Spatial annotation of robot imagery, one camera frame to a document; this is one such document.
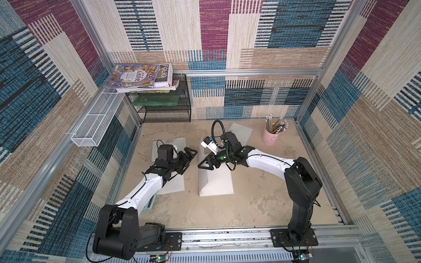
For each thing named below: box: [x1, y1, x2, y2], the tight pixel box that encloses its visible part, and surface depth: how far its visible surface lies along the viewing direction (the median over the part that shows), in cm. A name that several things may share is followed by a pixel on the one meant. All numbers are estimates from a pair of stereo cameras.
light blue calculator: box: [142, 190, 159, 211], surface depth 83 cm
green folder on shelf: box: [132, 94, 180, 107], surface depth 101 cm
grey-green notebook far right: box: [228, 122, 253, 147], surface depth 117 cm
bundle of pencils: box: [265, 113, 289, 135], surface depth 101 cm
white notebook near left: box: [157, 173, 185, 196], surface depth 93 cm
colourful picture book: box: [103, 63, 161, 89], surface depth 83 cm
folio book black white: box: [153, 63, 174, 88], surface depth 83 cm
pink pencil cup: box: [262, 127, 282, 146], surface depth 103 cm
